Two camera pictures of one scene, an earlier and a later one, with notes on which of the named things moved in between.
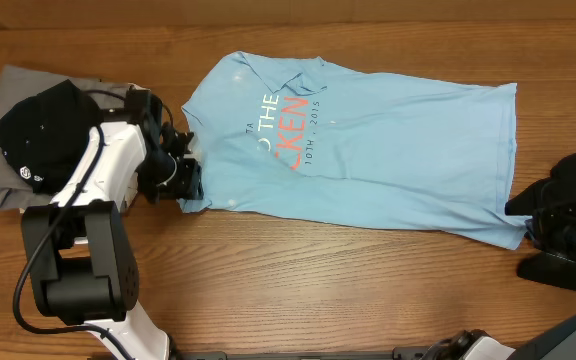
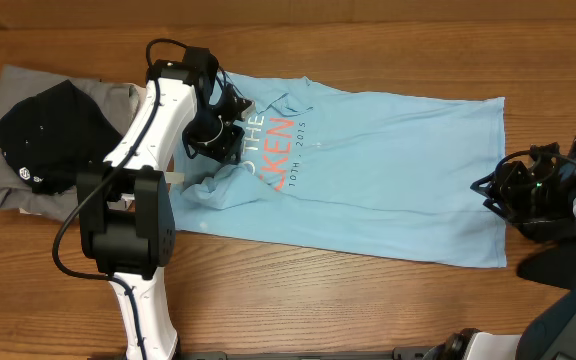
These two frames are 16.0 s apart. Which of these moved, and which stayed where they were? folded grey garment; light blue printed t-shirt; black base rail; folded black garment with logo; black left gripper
Moved: light blue printed t-shirt; black left gripper
Stayed: folded black garment with logo; folded grey garment; black base rail
